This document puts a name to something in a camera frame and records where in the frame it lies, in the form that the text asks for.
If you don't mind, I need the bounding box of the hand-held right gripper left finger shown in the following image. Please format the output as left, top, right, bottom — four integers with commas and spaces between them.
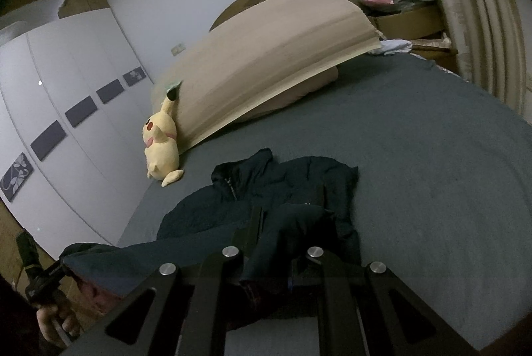
62, 206, 265, 356

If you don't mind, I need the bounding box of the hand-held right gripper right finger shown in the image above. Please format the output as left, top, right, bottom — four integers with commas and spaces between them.
290, 246, 478, 356

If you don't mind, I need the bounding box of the dark jacket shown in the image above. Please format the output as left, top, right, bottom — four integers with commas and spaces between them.
58, 148, 361, 332

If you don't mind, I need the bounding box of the person's left hand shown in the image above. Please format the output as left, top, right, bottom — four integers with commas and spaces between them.
37, 304, 82, 344

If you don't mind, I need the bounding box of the yellow plush toy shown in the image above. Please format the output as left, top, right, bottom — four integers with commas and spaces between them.
142, 88, 185, 189

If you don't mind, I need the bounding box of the bed with grey sheet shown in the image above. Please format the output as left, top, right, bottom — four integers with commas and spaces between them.
116, 53, 532, 352

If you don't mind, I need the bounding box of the white wardrobe with dark panels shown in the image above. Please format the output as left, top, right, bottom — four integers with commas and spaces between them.
0, 0, 155, 262

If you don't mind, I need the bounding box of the brown wooden headboard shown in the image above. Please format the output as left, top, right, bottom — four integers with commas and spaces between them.
208, 0, 317, 33

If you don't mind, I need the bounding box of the light blue cloth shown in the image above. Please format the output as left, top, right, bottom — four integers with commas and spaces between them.
368, 39, 415, 57

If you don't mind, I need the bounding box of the brown cardboard box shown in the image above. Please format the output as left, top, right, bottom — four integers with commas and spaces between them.
366, 3, 446, 41
409, 34, 458, 70

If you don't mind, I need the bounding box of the beige curtain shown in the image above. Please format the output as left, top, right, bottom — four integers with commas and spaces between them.
361, 0, 529, 110

